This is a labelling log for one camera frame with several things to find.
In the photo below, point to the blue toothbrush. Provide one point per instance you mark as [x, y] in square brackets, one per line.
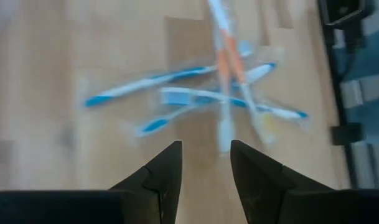
[155, 124]
[139, 84]
[176, 96]

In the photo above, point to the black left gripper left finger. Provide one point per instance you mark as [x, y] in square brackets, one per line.
[83, 208]

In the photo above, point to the orange toothbrush with yellow bristles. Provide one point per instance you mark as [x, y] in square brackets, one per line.
[236, 59]

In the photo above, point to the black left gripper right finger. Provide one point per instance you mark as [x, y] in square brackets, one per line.
[301, 208]

